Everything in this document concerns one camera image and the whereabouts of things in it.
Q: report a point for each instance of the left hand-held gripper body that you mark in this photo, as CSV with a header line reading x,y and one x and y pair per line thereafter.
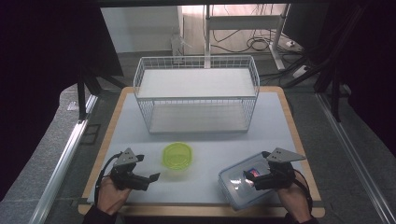
x,y
126,179

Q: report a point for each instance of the person's left hand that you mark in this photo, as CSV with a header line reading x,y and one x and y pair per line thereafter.
x,y
110,196

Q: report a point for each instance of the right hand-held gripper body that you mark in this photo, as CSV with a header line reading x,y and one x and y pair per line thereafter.
x,y
278,177

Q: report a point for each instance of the person's right hand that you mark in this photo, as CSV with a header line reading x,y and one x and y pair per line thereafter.
x,y
294,200

